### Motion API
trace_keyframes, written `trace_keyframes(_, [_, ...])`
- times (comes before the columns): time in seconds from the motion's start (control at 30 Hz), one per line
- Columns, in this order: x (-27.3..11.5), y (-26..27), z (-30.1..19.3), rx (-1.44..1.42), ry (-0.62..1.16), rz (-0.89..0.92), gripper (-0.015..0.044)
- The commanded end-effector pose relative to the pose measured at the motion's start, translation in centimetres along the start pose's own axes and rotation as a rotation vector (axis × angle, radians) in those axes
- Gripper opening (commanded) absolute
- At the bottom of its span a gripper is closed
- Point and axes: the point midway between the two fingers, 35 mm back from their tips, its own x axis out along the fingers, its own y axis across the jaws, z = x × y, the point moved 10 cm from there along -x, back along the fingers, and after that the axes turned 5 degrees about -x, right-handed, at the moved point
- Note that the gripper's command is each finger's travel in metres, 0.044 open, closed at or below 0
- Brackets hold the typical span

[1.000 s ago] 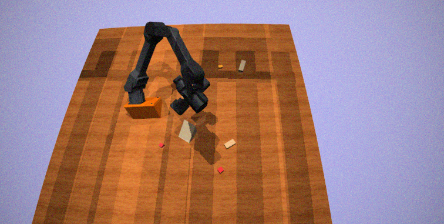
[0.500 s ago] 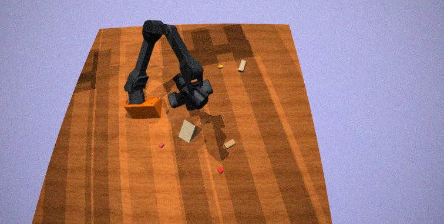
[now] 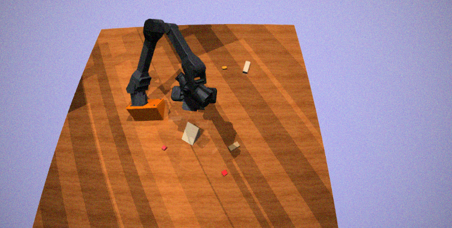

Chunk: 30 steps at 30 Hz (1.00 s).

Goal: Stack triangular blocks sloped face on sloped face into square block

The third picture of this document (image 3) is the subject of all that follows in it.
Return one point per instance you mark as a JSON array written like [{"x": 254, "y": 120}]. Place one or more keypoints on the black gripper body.
[{"x": 178, "y": 94}]

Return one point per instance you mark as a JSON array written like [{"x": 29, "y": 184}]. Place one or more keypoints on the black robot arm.
[{"x": 192, "y": 66}]

